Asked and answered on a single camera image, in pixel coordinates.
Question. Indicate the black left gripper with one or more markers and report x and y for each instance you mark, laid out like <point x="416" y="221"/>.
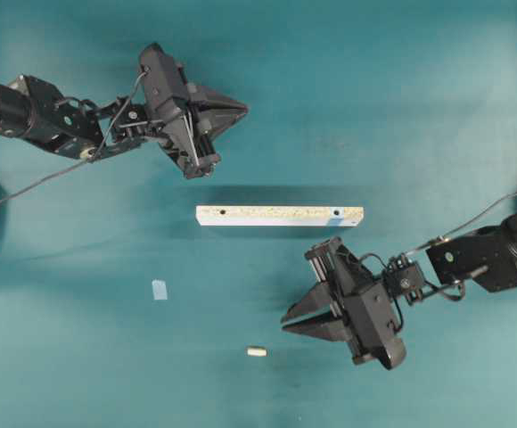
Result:
<point x="171" y="117"/>

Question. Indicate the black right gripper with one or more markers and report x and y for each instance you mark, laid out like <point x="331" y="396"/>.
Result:
<point x="360" y="312"/>

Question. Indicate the small beige wooden rod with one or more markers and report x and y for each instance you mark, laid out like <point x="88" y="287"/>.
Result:
<point x="256" y="351"/>

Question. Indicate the particle board wooden plank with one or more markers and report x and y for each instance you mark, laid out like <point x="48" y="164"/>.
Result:
<point x="306" y="216"/>

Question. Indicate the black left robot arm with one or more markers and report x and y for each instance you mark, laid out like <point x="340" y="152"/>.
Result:
<point x="36" y="112"/>

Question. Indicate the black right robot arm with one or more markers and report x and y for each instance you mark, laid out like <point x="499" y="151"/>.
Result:
<point x="487" y="256"/>

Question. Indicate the light blue tape piece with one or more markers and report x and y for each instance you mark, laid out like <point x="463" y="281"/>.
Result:
<point x="159" y="290"/>

